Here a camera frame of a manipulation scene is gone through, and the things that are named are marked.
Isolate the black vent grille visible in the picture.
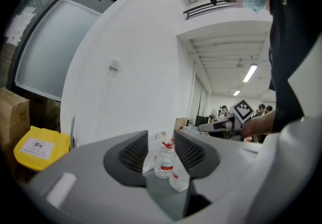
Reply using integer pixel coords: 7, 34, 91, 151
183, 0, 235, 21

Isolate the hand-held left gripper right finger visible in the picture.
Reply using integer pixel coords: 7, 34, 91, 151
173, 128, 221, 181

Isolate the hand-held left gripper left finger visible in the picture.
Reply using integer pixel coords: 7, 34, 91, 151
103, 129, 149, 188

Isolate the frosted glass panel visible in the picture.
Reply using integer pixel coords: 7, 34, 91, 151
14, 0, 102, 102

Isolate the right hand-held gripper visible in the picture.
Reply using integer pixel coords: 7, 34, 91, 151
198, 99, 255, 141

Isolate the black printed shirt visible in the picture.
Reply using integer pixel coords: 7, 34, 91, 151
267, 0, 322, 133

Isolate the black monitor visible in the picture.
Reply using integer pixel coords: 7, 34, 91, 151
195, 115, 210, 128

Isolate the clear plastic water jug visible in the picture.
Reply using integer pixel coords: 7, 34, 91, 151
169, 157, 190, 192
153, 138, 176, 179

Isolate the yellow-lidded trash bin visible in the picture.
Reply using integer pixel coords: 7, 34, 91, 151
14, 126, 71, 171

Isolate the person's right forearm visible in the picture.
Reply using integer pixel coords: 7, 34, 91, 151
242, 109, 277, 141

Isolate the brown cardboard box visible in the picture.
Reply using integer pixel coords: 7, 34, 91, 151
0, 87, 31, 151

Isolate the white wall box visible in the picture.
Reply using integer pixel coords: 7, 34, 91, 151
109, 58, 121, 71

